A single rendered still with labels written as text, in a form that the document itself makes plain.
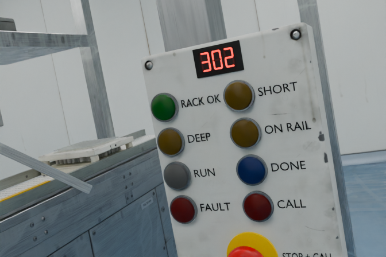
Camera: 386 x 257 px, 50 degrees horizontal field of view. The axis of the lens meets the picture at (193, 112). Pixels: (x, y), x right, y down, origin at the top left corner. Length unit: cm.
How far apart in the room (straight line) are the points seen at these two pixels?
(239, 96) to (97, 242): 113
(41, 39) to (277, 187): 93
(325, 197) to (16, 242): 88
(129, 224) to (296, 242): 122
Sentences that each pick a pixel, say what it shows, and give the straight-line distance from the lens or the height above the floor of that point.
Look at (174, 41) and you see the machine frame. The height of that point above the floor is 111.
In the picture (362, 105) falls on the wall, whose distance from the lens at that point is 426.
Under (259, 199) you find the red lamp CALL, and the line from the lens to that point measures 41.
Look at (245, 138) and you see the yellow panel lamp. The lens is 39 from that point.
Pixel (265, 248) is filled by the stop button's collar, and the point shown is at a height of 89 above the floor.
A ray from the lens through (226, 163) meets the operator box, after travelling 41.
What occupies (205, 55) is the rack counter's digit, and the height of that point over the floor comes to 109.
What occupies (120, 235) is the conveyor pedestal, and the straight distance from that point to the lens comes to 156.
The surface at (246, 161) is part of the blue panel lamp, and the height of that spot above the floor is 98.
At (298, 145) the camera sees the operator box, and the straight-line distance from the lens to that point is 39.
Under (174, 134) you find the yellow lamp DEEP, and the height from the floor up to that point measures 102.
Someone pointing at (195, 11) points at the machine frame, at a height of 114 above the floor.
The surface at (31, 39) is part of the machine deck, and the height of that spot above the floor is 125.
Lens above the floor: 107
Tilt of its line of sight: 4 degrees down
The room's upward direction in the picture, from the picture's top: 10 degrees counter-clockwise
